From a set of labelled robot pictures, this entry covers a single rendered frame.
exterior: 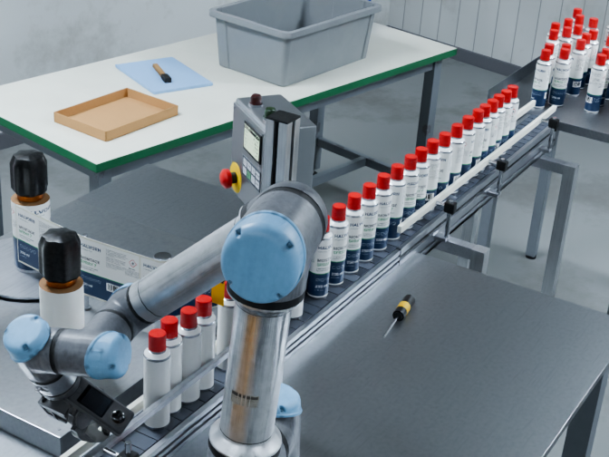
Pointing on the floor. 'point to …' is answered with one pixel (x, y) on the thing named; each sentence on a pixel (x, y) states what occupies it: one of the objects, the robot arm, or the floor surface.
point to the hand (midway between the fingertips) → (107, 436)
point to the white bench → (210, 104)
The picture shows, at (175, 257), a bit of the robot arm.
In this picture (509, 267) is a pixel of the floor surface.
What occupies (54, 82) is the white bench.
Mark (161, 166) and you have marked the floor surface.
